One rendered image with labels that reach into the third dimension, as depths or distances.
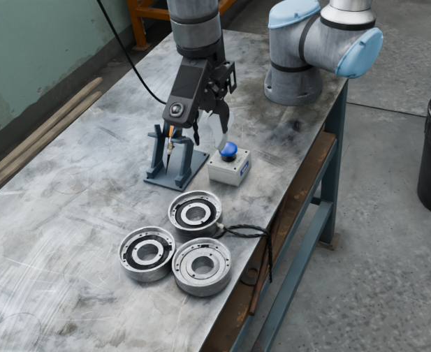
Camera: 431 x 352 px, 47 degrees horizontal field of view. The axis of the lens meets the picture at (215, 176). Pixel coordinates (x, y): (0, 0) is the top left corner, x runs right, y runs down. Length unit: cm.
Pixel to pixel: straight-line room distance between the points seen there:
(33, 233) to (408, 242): 141
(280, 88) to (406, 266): 96
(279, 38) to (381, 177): 119
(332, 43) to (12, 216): 77
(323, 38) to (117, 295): 67
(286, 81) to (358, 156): 116
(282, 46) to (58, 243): 66
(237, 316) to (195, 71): 59
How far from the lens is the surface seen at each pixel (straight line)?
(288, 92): 124
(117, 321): 89
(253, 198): 102
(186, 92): 77
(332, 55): 112
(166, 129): 104
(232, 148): 102
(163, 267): 89
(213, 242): 90
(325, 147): 152
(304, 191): 138
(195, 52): 78
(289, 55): 120
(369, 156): 235
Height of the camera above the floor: 153
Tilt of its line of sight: 43 degrees down
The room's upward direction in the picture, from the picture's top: 8 degrees counter-clockwise
